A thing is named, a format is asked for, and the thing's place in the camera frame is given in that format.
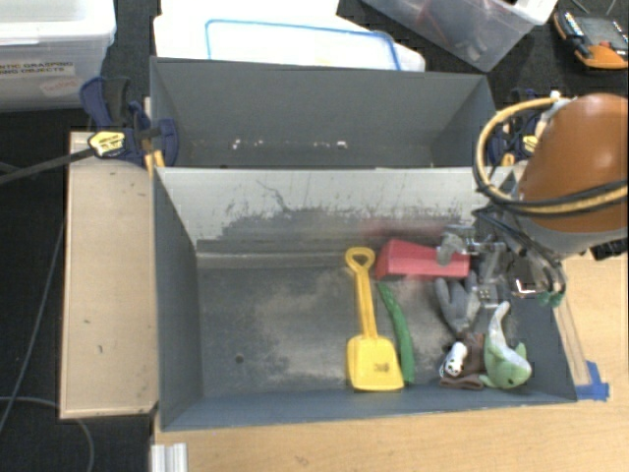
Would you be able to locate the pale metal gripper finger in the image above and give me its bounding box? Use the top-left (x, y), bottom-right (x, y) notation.
top-left (435, 223), bottom-right (477, 267)
top-left (469, 284), bottom-right (495, 332)

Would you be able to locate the grey metal bin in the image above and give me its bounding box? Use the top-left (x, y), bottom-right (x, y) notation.
top-left (148, 55), bottom-right (579, 433)

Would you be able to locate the black cylinder on white bracket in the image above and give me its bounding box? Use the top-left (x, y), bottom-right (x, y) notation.
top-left (591, 237), bottom-right (629, 262)

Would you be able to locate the green toy bean pod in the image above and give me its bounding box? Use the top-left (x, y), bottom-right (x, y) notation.
top-left (376, 281), bottom-right (416, 385)

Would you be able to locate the brown and white toy dog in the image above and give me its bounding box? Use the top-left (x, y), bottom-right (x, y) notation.
top-left (437, 332), bottom-right (488, 391)

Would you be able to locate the pale wood board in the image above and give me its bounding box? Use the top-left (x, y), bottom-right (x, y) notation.
top-left (58, 131), bottom-right (161, 420)

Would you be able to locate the green and white toy dolphin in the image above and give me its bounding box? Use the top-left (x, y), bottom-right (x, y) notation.
top-left (478, 300), bottom-right (534, 390)

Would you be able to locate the red flat block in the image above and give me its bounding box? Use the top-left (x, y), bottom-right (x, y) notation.
top-left (374, 238), bottom-right (472, 281)

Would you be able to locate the yellow toy shovel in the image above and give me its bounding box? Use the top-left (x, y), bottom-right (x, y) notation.
top-left (344, 246), bottom-right (406, 392)

